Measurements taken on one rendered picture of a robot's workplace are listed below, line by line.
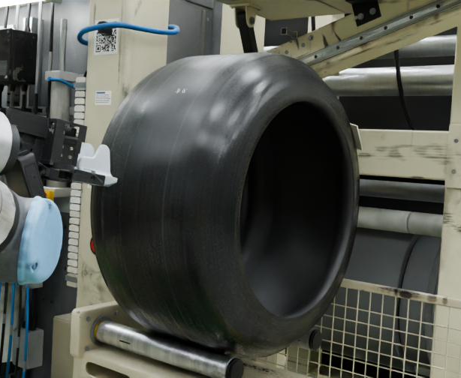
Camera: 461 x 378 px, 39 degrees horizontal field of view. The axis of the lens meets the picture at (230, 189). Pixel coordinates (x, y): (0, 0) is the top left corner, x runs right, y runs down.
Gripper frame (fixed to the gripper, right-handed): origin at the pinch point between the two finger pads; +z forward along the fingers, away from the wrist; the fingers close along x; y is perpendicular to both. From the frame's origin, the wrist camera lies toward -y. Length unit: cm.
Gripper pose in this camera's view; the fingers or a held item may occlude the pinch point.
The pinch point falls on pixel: (108, 184)
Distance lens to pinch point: 100.5
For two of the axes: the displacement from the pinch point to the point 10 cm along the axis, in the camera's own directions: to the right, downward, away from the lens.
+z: 5.9, 1.3, 8.0
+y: 1.5, -9.9, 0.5
